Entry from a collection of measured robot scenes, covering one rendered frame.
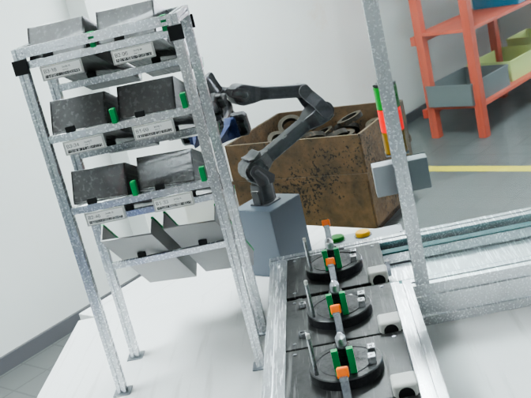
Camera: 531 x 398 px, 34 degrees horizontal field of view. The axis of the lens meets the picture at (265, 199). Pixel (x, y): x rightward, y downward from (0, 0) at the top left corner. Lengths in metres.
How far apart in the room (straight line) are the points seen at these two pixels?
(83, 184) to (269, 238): 0.65
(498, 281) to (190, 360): 0.74
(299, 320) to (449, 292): 0.35
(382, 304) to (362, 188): 2.91
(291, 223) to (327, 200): 2.47
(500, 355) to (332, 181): 3.07
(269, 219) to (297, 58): 3.89
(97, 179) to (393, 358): 0.74
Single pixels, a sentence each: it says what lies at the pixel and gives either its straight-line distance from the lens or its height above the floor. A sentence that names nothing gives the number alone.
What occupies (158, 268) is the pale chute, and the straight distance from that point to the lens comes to 2.17.
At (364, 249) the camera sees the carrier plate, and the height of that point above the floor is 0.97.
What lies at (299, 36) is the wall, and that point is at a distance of 6.19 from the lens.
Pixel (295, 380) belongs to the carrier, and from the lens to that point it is 1.66.
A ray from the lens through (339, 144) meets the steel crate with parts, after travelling 4.72.
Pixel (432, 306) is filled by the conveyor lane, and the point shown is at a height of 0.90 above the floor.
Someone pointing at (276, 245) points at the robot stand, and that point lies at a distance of 2.36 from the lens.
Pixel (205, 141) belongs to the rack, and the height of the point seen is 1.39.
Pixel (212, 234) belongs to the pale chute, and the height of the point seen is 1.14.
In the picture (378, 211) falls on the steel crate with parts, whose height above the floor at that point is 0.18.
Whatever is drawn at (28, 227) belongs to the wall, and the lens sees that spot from 4.57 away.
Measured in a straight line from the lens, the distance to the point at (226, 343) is 2.12.
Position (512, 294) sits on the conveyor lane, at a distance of 2.00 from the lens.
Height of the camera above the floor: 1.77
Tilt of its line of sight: 17 degrees down
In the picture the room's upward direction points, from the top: 13 degrees counter-clockwise
